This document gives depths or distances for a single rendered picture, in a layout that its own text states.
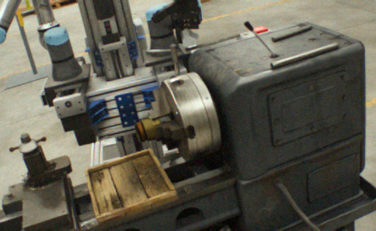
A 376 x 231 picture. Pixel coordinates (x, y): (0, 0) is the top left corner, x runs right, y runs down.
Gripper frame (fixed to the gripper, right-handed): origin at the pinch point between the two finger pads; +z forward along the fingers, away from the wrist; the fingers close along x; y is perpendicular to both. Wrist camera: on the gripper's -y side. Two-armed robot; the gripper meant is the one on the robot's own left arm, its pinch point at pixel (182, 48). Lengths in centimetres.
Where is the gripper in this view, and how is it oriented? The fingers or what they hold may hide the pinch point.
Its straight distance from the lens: 155.4
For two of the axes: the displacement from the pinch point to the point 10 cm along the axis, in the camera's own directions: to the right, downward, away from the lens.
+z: 1.3, 8.3, 5.5
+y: 9.7, -0.1, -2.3
